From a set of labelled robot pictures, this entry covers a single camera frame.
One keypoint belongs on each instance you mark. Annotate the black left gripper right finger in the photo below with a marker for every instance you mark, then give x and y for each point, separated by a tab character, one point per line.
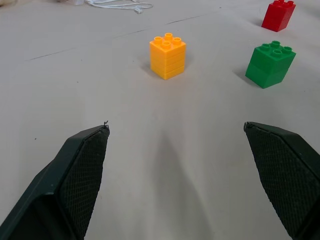
287	175

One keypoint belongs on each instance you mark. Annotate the yellow cube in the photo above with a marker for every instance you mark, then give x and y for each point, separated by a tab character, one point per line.
166	60

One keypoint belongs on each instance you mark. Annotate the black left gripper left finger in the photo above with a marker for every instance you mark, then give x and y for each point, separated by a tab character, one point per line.
75	180

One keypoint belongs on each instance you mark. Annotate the green cube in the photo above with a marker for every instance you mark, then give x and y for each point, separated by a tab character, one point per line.
268	67

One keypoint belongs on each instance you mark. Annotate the red cube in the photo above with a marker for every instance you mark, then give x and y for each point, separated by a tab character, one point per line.
276	16

